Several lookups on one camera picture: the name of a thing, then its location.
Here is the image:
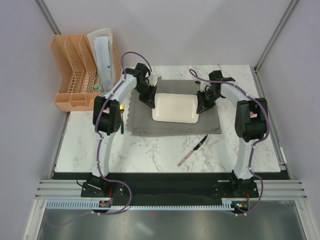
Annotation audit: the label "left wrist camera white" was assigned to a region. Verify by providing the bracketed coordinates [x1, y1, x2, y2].
[148, 75, 162, 87]

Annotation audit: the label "purple cable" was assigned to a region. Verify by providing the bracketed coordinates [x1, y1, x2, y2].
[189, 68, 272, 216]
[94, 51, 153, 186]

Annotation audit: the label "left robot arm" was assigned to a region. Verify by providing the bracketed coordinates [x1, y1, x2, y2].
[91, 63, 157, 180]

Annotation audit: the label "white slotted cable duct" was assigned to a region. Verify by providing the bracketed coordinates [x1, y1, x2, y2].
[45, 199, 248, 211]

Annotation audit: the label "orange plastic file organizer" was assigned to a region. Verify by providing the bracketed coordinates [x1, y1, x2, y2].
[50, 28, 122, 112]

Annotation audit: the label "green clip items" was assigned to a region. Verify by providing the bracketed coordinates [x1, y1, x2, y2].
[92, 81, 103, 93]

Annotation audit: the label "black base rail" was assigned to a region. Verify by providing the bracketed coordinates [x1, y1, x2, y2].
[81, 173, 259, 207]

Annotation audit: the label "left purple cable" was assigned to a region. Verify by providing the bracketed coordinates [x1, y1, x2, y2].
[94, 51, 153, 186]

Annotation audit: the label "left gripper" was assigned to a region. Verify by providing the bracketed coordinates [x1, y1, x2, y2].
[135, 83, 158, 110]

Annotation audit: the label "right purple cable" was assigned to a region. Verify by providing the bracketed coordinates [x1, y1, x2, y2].
[189, 68, 272, 216]

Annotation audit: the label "aluminium frame rail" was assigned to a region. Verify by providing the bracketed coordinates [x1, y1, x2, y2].
[34, 178, 88, 200]

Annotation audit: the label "white rectangular plate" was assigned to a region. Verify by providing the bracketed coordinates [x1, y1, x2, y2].
[152, 93, 199, 124]

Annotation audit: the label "black knife pink handle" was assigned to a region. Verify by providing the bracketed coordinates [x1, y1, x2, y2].
[177, 135, 208, 168]

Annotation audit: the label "white paper folder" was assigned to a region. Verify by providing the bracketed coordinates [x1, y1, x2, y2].
[86, 28, 116, 92]

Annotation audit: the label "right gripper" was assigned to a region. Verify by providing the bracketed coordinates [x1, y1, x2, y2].
[195, 89, 222, 114]

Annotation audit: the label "gold fork green handle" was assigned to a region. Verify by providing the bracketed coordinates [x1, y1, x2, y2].
[119, 103, 125, 135]

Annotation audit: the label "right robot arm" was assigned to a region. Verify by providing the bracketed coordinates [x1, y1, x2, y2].
[189, 69, 270, 197]

